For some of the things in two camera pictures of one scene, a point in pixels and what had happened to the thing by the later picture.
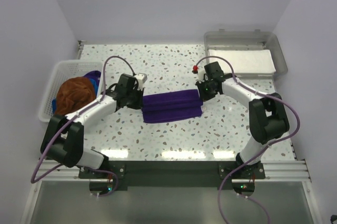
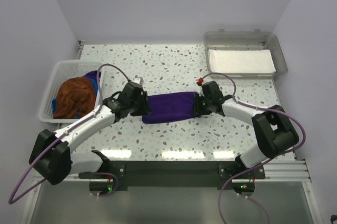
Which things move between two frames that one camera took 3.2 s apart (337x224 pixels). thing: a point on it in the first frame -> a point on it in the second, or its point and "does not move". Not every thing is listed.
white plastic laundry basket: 62,70 does not move
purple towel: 171,106 does not move
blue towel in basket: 53,101 does not move
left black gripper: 138,104 -> 145,109
